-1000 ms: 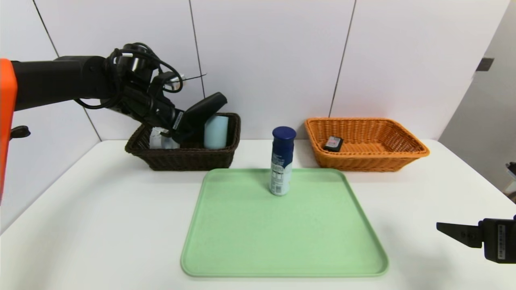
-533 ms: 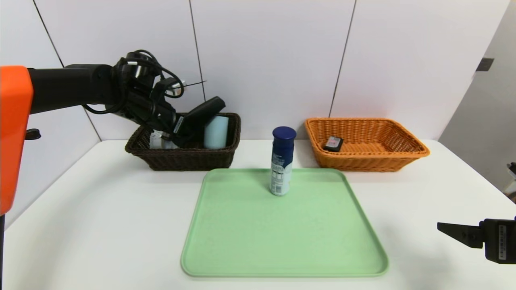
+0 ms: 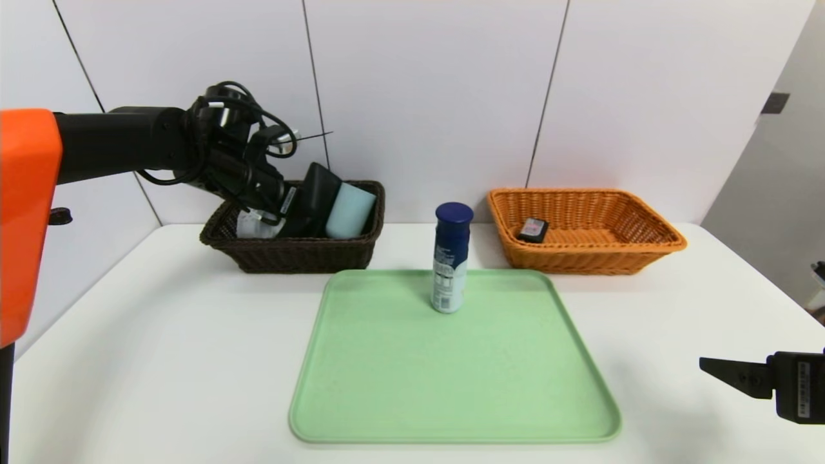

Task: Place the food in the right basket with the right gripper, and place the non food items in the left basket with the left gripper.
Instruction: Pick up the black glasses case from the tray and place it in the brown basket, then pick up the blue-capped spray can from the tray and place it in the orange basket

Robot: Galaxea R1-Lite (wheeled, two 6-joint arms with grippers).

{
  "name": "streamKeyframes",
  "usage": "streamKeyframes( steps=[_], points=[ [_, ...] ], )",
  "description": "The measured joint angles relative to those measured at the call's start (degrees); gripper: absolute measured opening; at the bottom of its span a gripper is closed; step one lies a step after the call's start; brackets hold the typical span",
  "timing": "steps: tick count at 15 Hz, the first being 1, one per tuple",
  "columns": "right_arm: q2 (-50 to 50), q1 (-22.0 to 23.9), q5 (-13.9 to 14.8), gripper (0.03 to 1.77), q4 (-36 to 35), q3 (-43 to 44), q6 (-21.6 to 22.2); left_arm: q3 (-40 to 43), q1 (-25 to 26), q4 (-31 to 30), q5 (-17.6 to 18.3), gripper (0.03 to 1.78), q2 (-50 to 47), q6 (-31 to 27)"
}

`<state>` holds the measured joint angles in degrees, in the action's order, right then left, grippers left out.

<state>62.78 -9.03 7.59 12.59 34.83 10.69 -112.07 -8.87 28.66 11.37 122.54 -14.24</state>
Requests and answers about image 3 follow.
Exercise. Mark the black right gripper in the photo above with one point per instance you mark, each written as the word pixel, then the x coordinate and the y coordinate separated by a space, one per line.
pixel 799 386

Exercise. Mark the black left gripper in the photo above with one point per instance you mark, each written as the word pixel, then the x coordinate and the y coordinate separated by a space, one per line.
pixel 284 205

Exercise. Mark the black glasses case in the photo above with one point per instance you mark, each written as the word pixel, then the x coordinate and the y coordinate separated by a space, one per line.
pixel 316 196

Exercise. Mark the white plastic round container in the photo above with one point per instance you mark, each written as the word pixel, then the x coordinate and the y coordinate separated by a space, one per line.
pixel 251 227

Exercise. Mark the blue-grey plastic cup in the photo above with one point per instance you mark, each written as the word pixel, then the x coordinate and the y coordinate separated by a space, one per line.
pixel 351 209

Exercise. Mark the blue capped spray can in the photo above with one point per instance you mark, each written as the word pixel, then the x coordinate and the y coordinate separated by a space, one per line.
pixel 449 258

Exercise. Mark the small black red tin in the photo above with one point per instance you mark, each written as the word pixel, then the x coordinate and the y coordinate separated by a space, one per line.
pixel 532 230

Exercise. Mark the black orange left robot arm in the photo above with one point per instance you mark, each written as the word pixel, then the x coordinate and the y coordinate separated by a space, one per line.
pixel 38 193

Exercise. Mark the dark brown wicker basket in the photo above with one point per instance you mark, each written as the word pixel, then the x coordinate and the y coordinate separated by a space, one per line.
pixel 303 258

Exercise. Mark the orange wicker basket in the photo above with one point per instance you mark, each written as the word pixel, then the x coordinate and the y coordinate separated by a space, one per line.
pixel 580 261

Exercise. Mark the thin black zip tie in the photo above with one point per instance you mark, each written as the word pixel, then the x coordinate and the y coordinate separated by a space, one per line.
pixel 312 136

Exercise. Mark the light green plastic tray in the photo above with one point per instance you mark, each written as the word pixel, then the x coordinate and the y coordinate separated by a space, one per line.
pixel 399 386

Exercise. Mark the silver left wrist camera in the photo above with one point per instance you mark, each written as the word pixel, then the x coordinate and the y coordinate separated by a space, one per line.
pixel 283 143

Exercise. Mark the dark grey wall plate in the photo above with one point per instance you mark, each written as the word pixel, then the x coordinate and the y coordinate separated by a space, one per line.
pixel 774 104

